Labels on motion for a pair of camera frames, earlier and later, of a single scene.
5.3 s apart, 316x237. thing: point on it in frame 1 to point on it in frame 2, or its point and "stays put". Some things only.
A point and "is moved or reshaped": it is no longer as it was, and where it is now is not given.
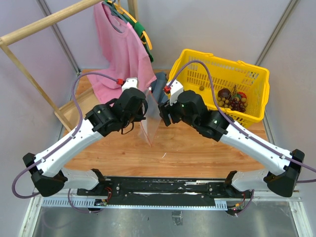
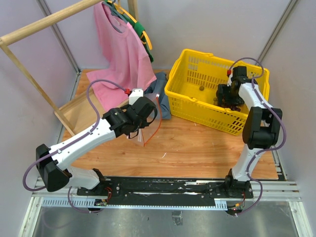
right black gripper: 165,109 to 222,89
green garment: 138,27 stays put
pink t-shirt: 126,56 stays put
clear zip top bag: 150,124 is moved or reshaped
